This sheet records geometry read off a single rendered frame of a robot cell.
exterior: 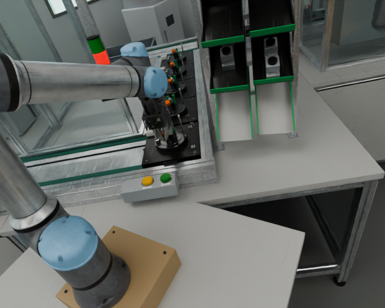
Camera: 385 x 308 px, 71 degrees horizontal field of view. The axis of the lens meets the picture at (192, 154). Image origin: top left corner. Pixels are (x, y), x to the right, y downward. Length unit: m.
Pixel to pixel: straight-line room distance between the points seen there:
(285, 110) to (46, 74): 0.82
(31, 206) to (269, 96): 0.86
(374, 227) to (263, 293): 1.36
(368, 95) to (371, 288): 1.07
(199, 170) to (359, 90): 1.14
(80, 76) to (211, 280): 0.63
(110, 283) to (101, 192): 0.47
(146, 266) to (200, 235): 0.21
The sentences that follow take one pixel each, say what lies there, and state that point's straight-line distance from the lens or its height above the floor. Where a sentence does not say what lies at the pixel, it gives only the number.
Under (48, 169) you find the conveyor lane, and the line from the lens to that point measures 1.46.
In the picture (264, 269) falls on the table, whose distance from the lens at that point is 0.86.
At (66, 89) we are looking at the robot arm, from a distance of 0.57.
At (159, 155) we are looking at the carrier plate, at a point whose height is 0.97.
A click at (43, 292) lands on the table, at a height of 0.86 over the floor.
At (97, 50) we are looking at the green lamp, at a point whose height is 1.37.
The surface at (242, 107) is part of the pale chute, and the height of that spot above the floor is 1.08.
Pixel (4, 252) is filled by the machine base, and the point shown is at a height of 0.70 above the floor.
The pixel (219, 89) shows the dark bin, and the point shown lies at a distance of 0.96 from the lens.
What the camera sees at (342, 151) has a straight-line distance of 1.22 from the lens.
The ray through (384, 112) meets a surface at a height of 0.57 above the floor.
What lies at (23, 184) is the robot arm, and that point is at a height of 1.28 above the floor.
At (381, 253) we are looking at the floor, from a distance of 2.00.
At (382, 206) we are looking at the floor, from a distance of 2.22.
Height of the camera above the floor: 1.62
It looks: 38 degrees down
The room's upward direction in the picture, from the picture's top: 15 degrees counter-clockwise
